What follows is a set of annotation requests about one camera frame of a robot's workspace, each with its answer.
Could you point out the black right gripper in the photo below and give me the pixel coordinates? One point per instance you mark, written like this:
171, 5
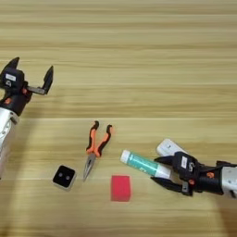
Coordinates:
209, 180

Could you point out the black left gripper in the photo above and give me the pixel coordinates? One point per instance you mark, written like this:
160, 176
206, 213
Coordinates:
15, 102

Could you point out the white remote control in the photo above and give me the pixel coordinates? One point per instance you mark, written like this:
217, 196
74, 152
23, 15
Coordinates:
168, 147

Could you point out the green white glue stick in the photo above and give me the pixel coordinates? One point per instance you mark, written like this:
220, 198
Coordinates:
142, 163

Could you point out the red foam block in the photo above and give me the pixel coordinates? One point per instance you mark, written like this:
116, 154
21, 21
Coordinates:
121, 188

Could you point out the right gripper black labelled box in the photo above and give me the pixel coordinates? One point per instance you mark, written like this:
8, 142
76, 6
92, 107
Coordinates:
185, 163

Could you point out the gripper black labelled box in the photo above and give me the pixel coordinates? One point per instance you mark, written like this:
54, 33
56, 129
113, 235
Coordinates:
185, 163
12, 78

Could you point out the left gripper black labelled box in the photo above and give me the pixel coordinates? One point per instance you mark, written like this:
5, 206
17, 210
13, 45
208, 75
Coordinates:
12, 78

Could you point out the orange black needle-nose pliers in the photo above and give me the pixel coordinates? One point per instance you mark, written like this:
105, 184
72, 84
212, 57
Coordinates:
92, 149

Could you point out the black square two-dot block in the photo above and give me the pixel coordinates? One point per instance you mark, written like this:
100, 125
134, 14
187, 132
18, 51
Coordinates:
64, 176

